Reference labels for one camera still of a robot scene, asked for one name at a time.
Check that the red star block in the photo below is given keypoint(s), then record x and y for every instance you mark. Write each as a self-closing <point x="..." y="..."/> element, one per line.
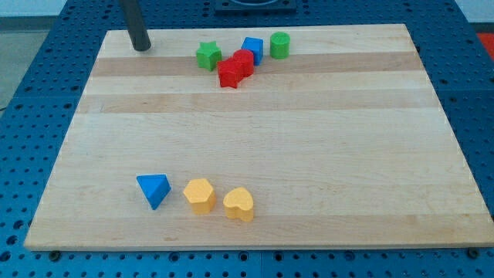
<point x="230" y="73"/>

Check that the green star block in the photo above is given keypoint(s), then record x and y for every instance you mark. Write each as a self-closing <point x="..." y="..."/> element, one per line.
<point x="208" y="54"/>

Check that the blue cube block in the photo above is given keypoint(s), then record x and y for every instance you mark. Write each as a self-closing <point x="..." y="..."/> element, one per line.
<point x="256" y="46"/>

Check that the yellow heart block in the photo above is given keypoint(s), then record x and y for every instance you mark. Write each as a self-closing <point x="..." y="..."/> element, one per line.
<point x="239" y="204"/>

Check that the yellow hexagon block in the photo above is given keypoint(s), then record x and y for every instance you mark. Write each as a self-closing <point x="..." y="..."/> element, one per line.
<point x="200" y="195"/>

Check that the red cylinder block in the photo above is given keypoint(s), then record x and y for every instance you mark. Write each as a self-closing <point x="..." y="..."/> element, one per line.
<point x="245" y="58"/>

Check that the wooden board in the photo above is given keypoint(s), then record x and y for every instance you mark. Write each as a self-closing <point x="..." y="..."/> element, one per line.
<point x="342" y="145"/>

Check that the green cylinder block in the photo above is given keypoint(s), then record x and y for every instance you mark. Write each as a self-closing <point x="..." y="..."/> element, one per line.
<point x="279" y="45"/>

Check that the blue triangle block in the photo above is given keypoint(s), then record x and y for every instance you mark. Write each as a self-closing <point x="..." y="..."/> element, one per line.
<point x="155" y="188"/>

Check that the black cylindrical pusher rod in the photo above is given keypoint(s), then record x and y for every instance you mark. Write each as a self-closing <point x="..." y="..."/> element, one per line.
<point x="136" y="27"/>

